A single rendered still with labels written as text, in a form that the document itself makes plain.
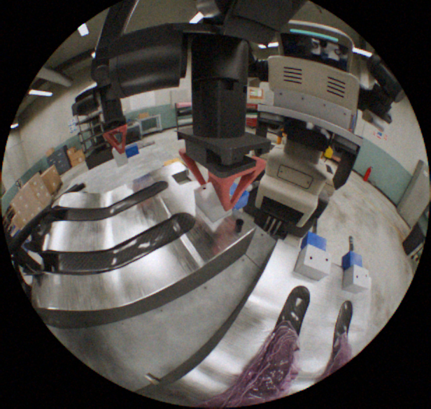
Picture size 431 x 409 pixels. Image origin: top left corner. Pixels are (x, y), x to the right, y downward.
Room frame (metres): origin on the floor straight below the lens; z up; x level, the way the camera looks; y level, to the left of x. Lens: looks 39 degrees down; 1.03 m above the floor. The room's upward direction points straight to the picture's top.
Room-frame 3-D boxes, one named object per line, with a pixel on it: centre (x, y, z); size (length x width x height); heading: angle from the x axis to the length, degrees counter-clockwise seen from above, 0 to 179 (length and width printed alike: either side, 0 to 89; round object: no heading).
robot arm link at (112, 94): (0.30, 0.28, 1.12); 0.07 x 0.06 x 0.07; 118
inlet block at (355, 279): (0.01, -0.26, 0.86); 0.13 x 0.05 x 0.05; 144
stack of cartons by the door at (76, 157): (3.46, 6.05, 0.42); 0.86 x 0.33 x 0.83; 124
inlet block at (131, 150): (0.33, 0.24, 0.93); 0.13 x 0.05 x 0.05; 126
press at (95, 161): (3.13, 3.65, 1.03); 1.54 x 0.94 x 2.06; 34
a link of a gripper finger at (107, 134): (0.29, 0.26, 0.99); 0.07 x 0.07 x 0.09; 36
